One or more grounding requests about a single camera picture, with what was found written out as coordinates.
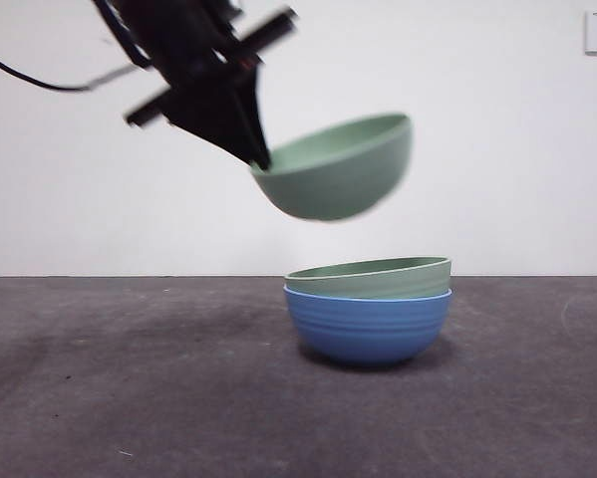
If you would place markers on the green ribbed bowl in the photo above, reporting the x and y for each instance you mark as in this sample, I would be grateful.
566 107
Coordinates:
373 284
338 184

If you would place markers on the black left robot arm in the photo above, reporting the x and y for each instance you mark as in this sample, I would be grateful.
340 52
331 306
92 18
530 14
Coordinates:
168 30

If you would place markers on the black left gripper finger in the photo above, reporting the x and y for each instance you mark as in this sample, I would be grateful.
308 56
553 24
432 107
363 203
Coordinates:
255 114
218 119

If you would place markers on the blue ribbed bowl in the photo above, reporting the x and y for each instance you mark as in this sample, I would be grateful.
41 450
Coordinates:
368 328

